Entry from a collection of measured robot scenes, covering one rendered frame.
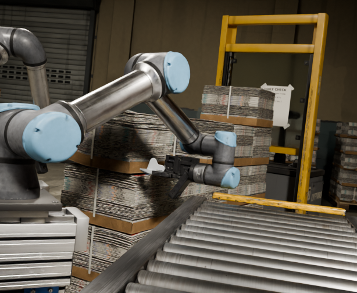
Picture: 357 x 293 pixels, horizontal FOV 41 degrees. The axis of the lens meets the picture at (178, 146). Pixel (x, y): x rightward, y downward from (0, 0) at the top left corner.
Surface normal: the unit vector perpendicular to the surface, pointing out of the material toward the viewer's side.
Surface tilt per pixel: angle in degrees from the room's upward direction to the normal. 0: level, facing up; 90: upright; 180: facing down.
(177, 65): 86
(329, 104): 90
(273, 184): 90
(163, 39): 90
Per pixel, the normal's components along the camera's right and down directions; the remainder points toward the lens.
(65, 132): 0.64, 0.17
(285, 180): -0.50, 0.00
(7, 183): 0.26, -0.23
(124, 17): -0.18, 0.04
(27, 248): 0.45, 0.09
